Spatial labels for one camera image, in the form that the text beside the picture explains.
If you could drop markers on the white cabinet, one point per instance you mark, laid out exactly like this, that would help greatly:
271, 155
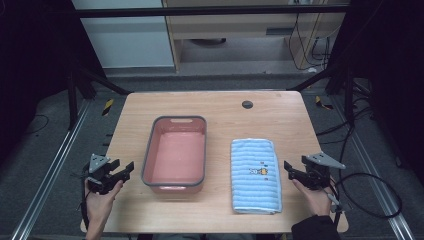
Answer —
126, 40

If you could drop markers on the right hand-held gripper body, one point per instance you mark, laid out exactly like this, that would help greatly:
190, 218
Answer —
319, 173

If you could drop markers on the black horizontal frame bar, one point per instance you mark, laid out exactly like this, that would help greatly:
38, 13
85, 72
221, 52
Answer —
200, 11

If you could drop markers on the blue striped towel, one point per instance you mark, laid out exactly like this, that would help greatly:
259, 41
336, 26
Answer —
256, 176

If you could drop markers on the black yellow floor tape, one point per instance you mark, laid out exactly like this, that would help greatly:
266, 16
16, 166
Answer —
107, 107
322, 103

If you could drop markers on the black metal stand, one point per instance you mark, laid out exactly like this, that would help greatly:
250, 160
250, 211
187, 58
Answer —
71, 96
348, 96

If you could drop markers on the person's right hand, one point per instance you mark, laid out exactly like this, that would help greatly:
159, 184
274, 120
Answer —
315, 200

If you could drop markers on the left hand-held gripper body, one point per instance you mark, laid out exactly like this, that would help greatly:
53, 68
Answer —
98, 173

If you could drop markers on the metal floor rail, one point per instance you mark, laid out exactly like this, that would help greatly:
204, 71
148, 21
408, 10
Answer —
375, 170
50, 170

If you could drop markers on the pink plastic basin grey rim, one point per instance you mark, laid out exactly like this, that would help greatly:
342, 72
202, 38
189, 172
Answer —
175, 156

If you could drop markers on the light wooden desk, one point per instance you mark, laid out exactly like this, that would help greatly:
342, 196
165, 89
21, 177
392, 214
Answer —
233, 28

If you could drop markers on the person's left hand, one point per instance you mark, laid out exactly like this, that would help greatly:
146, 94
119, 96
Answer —
100, 203

